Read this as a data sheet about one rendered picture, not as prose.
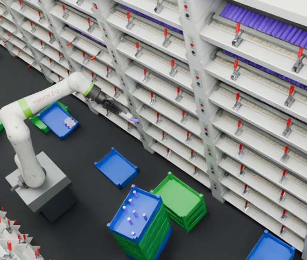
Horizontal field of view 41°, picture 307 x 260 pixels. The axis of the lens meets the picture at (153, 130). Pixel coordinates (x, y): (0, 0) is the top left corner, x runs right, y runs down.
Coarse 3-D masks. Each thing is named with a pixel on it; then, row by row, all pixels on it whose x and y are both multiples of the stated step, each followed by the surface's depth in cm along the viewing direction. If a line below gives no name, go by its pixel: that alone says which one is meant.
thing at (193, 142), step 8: (144, 104) 285; (144, 112) 285; (152, 112) 282; (152, 120) 280; (160, 120) 276; (168, 120) 275; (160, 128) 277; (168, 128) 272; (176, 128) 269; (184, 128) 265; (176, 136) 268; (184, 136) 265; (192, 136) 263; (192, 144) 261; (200, 144) 258; (200, 152) 256
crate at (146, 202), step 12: (132, 192) 256; (144, 192) 253; (144, 204) 252; (156, 204) 244; (120, 216) 250; (132, 216) 248; (108, 228) 242; (120, 228) 245; (132, 228) 243; (144, 228) 238; (132, 240) 237
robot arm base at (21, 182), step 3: (42, 168) 284; (45, 171) 285; (21, 174) 280; (45, 174) 284; (18, 177) 279; (21, 177) 278; (21, 180) 277; (18, 183) 277; (21, 183) 277; (24, 183) 277; (15, 186) 277; (18, 186) 277; (21, 186) 277; (24, 186) 278; (27, 186) 278; (12, 189) 276
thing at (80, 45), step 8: (64, 24) 293; (64, 32) 294; (72, 40) 287; (80, 40) 284; (80, 48) 285; (88, 48) 277; (96, 48) 274; (96, 56) 271; (104, 56) 269; (112, 64) 260
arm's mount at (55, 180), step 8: (40, 160) 293; (48, 160) 293; (48, 168) 288; (56, 168) 287; (8, 176) 288; (16, 176) 287; (48, 176) 284; (56, 176) 283; (64, 176) 282; (16, 184) 283; (48, 184) 279; (56, 184) 280; (64, 184) 285; (24, 192) 277; (32, 192) 277; (40, 192) 276; (48, 192) 278; (56, 192) 284; (24, 200) 273; (32, 200) 273; (40, 200) 277; (48, 200) 282; (32, 208) 276
